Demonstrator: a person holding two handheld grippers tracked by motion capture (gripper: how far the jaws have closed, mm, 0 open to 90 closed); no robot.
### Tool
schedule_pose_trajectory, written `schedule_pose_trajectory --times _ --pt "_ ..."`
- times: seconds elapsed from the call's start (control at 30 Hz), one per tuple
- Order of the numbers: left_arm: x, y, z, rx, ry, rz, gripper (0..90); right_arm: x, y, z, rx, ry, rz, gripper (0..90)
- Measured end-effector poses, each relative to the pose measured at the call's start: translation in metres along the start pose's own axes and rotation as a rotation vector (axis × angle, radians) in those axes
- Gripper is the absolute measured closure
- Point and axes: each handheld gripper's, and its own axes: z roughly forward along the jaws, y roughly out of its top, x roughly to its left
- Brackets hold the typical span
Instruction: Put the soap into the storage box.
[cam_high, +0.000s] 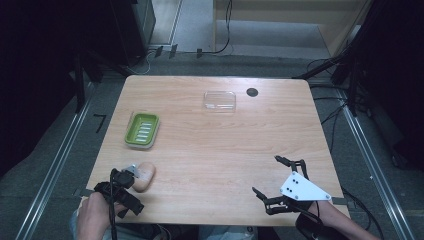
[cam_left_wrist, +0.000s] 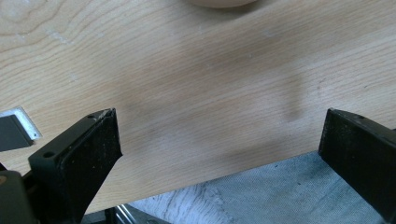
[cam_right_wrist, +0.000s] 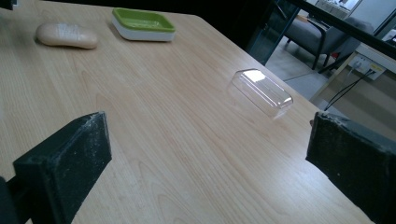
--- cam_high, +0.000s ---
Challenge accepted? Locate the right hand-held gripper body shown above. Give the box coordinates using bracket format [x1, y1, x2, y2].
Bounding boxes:
[264, 159, 333, 216]

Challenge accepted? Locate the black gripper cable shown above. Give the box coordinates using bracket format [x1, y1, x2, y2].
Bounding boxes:
[108, 168, 120, 240]

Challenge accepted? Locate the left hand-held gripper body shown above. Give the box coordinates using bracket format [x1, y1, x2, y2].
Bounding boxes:
[93, 163, 145, 220]

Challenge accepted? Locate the black hanging cable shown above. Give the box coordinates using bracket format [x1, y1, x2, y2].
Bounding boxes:
[196, 0, 234, 58]

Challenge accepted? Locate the clear plastic container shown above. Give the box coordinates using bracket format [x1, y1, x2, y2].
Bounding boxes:
[203, 90, 238, 113]

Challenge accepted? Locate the wooden cabinet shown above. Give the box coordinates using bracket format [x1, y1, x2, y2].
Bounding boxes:
[212, 0, 373, 57]

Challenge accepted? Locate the black computer tower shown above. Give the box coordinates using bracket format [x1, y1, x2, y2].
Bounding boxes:
[109, 0, 157, 67]

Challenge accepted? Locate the person's left hand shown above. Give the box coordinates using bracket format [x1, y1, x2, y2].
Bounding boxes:
[77, 191, 128, 240]

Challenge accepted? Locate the black metal stand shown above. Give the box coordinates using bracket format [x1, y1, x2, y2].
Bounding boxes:
[292, 39, 371, 118]
[71, 49, 105, 115]

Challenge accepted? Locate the white floor cable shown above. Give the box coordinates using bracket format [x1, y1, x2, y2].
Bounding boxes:
[125, 49, 158, 76]

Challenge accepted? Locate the beige soap bar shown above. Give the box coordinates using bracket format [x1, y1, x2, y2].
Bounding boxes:
[131, 161, 157, 194]

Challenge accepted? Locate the black floor cable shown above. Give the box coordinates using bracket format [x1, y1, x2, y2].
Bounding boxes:
[308, 58, 349, 155]
[340, 186, 385, 240]

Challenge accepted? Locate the green soap dish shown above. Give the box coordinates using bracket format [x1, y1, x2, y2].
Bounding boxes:
[124, 112, 161, 150]

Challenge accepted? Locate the metal floor rail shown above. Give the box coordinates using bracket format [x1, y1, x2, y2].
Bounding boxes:
[14, 83, 97, 240]
[334, 89, 416, 240]

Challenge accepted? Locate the person's right hand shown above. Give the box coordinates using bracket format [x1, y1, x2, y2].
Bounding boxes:
[307, 199, 338, 228]

